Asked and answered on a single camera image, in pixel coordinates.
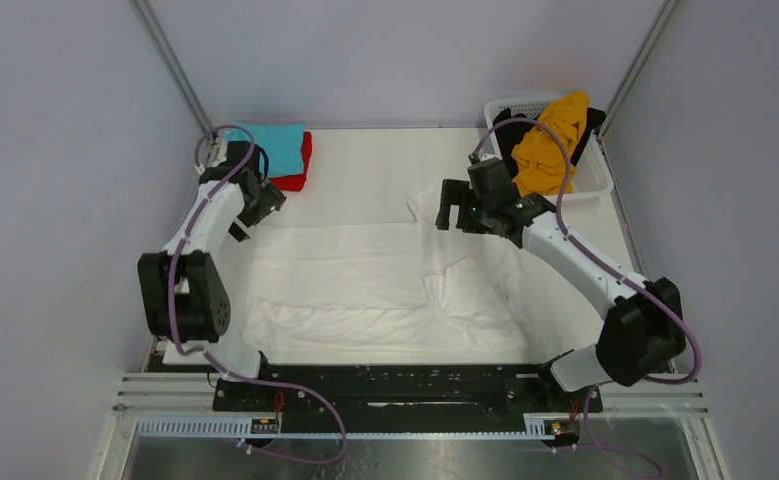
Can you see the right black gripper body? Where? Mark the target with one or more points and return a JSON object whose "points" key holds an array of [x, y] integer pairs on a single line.
{"points": [[455, 204]]}

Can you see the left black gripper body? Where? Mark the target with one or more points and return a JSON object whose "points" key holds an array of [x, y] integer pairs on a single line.
{"points": [[259, 208]]}

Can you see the white t shirt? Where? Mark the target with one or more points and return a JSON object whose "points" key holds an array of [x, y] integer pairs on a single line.
{"points": [[407, 289]]}

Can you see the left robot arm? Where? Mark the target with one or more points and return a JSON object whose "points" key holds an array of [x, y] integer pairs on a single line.
{"points": [[187, 289]]}

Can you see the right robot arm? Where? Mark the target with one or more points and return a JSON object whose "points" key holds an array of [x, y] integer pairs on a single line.
{"points": [[641, 318]]}

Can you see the folded cyan t shirt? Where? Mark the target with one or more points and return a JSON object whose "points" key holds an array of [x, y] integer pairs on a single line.
{"points": [[283, 144]]}

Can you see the yellow t shirt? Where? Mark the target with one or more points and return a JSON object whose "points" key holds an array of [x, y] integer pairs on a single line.
{"points": [[540, 163]]}

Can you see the black t shirt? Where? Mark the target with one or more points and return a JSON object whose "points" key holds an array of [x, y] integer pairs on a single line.
{"points": [[512, 130]]}

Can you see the white plastic basket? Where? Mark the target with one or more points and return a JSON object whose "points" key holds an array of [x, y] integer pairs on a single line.
{"points": [[592, 177]]}

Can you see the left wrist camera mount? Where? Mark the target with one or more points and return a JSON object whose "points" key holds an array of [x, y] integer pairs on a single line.
{"points": [[215, 150]]}

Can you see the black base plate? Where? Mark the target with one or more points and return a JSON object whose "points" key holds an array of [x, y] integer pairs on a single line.
{"points": [[403, 399]]}

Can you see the left metal frame post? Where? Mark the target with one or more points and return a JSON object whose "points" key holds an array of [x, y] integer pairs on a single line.
{"points": [[158, 37]]}

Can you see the metal frame post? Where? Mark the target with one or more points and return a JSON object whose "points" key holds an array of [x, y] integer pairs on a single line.
{"points": [[664, 15], [158, 37]]}

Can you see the white slotted cable duct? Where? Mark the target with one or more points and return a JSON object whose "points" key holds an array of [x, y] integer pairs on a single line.
{"points": [[260, 428]]}

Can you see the right metal frame post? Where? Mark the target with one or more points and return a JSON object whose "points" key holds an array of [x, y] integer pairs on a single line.
{"points": [[664, 15]]}

